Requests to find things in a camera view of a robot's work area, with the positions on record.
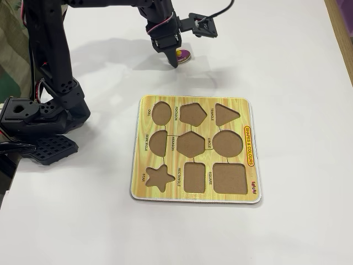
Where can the purple oval piece yellow pin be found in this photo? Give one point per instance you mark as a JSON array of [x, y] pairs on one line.
[[184, 58]]

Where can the purple plastic container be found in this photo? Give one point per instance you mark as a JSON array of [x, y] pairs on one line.
[[348, 5]]

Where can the floral patterned cloth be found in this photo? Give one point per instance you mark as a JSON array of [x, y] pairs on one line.
[[11, 55]]

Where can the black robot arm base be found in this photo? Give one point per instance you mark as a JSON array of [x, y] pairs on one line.
[[22, 121]]

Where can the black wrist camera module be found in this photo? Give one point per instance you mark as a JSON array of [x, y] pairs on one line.
[[205, 26]]

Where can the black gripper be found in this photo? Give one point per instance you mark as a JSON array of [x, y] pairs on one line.
[[166, 44]]

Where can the black gridded clamp plate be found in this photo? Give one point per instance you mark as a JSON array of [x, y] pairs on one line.
[[52, 150]]

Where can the wooden shape puzzle board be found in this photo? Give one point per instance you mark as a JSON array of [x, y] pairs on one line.
[[248, 116]]

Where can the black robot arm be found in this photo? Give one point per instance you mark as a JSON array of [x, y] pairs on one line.
[[49, 55]]

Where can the light wooden board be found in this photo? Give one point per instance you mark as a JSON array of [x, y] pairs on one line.
[[342, 33]]

